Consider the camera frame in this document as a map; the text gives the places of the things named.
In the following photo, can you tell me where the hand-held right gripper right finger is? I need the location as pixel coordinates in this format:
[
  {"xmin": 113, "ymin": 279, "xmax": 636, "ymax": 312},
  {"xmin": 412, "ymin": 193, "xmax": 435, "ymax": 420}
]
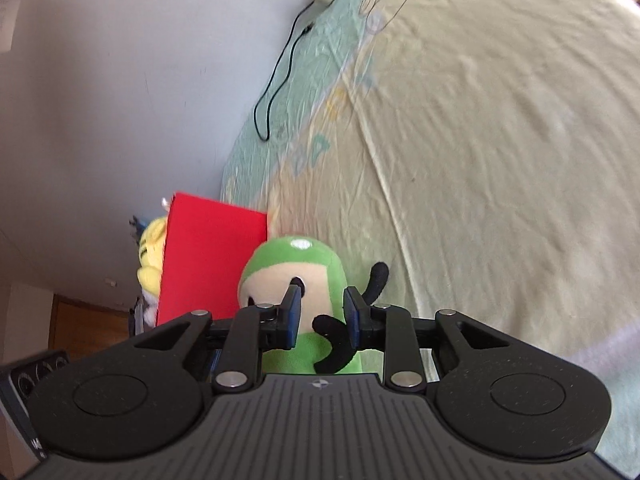
[{"xmin": 343, "ymin": 286, "xmax": 512, "ymax": 394}]

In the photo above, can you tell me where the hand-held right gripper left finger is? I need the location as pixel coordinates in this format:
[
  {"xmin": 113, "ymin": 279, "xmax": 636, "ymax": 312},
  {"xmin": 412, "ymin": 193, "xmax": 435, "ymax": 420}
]
[{"xmin": 131, "ymin": 283, "xmax": 303, "ymax": 394}]

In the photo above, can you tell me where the green plush keychain toy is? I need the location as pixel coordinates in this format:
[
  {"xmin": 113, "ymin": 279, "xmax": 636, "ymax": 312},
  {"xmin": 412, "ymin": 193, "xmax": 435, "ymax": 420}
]
[{"xmin": 238, "ymin": 233, "xmax": 391, "ymax": 375}]

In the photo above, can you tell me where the red box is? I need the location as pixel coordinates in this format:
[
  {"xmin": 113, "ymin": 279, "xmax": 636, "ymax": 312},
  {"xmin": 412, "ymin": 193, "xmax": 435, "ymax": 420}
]
[{"xmin": 155, "ymin": 191, "xmax": 269, "ymax": 329}]

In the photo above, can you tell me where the wooden door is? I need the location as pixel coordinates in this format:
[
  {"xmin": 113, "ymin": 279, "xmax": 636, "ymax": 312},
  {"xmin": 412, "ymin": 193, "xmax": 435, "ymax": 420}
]
[{"xmin": 49, "ymin": 293, "xmax": 134, "ymax": 361}]

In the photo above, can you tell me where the dark stand with paper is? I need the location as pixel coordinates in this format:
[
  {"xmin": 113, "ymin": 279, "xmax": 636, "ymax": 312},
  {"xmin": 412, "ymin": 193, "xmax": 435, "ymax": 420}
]
[{"xmin": 128, "ymin": 297, "xmax": 144, "ymax": 337}]

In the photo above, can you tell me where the yellow plush tiger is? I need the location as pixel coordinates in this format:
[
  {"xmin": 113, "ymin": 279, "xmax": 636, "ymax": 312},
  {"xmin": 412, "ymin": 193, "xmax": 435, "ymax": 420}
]
[{"xmin": 137, "ymin": 216, "xmax": 169, "ymax": 294}]

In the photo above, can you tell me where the green and yellow bed sheet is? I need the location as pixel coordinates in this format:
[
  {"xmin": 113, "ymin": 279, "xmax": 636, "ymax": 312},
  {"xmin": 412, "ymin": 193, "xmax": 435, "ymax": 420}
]
[{"xmin": 219, "ymin": 0, "xmax": 640, "ymax": 477}]

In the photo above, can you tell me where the white paper sheet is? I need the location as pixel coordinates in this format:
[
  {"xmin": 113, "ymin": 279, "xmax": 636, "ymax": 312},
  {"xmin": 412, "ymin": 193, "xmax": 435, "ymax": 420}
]
[{"xmin": 0, "ymin": 0, "xmax": 21, "ymax": 54}]

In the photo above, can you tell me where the black charging cable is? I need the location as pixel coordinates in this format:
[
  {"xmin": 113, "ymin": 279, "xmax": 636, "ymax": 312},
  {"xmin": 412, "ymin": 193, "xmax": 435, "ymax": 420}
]
[{"xmin": 253, "ymin": 2, "xmax": 316, "ymax": 142}]

